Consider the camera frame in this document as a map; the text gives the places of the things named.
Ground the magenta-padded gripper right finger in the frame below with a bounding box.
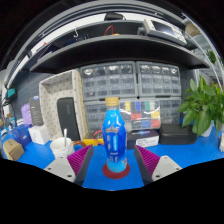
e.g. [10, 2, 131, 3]
[133, 144, 184, 186]

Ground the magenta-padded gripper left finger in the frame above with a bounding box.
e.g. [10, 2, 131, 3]
[43, 144, 95, 186]

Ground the blue drink bottle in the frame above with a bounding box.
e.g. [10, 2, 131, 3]
[101, 96, 129, 174]

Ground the metal spoon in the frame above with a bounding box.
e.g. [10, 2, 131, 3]
[62, 128, 68, 148]

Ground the black case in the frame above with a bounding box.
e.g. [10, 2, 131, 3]
[159, 123, 198, 145]

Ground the black box with white label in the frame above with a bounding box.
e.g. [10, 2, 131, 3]
[126, 129, 160, 150]

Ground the yellow multimeter with red leads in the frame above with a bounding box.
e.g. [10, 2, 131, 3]
[82, 129, 105, 147]

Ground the flat round red coaster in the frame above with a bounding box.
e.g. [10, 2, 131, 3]
[101, 162, 131, 180]

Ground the brown cardboard box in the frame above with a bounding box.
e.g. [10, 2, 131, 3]
[2, 138, 25, 162]

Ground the blue box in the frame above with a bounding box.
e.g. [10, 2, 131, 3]
[11, 124, 33, 148]

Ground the black rectangular device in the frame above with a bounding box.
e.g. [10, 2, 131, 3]
[56, 97, 82, 142]

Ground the grey small-parts drawer cabinet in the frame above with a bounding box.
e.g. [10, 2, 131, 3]
[135, 61, 183, 98]
[79, 61, 138, 101]
[159, 97, 183, 125]
[83, 100, 109, 133]

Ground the clear organizer with coloured parts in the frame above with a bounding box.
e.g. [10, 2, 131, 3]
[119, 99, 162, 132]

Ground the white power adapter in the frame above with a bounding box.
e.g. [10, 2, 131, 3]
[218, 133, 224, 153]

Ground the dark grey flat box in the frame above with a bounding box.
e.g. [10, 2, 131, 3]
[28, 95, 45, 127]

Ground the purple bag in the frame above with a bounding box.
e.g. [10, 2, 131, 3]
[20, 103, 34, 127]

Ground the green potted plant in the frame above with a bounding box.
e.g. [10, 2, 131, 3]
[177, 75, 224, 138]

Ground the beige dotted tray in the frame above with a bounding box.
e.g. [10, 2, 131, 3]
[38, 69, 88, 142]

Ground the teal lamp head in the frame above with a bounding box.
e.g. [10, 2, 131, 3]
[6, 87, 17, 99]

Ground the black shelf unit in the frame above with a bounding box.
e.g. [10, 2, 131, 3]
[4, 9, 209, 74]

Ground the white shelf unit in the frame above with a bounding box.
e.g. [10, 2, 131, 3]
[181, 13, 224, 101]

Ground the white mug, brown handle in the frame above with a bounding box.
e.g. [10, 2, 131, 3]
[49, 136, 88, 159]

